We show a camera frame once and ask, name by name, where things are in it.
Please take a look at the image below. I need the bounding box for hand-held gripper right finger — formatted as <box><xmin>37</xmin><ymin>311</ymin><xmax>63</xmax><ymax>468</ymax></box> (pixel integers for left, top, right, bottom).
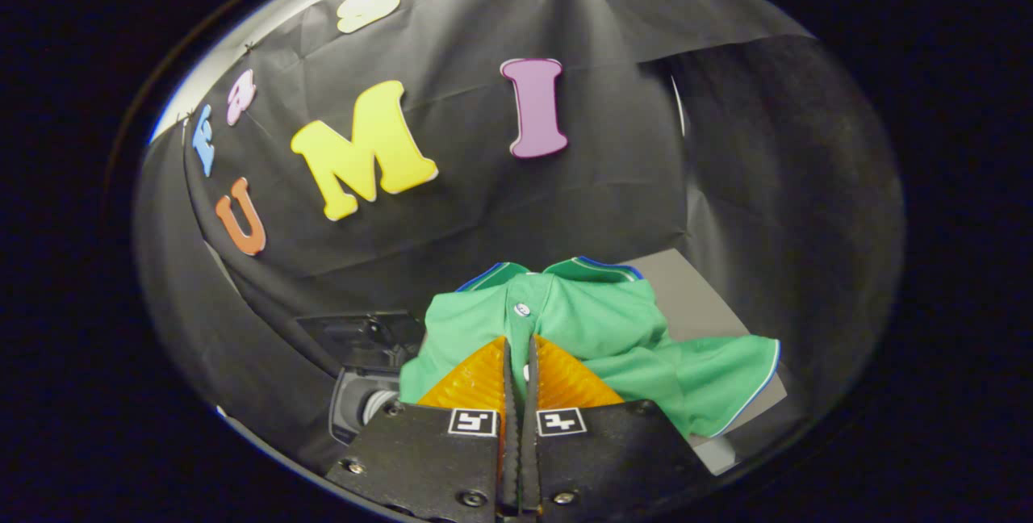
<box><xmin>521</xmin><ymin>334</ymin><xmax>719</xmax><ymax>517</ymax></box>

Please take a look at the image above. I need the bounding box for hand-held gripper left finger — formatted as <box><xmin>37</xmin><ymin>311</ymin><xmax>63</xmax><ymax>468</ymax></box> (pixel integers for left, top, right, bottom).
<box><xmin>325</xmin><ymin>336</ymin><xmax>517</xmax><ymax>521</ymax></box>

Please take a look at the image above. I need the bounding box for green polo shirt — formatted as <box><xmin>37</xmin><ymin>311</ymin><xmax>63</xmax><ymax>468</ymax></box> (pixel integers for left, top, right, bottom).
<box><xmin>399</xmin><ymin>257</ymin><xmax>782</xmax><ymax>439</ymax></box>

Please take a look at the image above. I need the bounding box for grey metal cabinet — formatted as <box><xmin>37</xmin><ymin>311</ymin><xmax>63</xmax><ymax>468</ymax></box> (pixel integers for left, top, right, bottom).
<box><xmin>629</xmin><ymin>249</ymin><xmax>788</xmax><ymax>475</ymax></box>

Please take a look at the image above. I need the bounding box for black backdrop cloth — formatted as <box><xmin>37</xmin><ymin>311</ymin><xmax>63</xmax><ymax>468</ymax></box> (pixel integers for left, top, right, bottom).
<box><xmin>133</xmin><ymin>0</ymin><xmax>905</xmax><ymax>475</ymax></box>

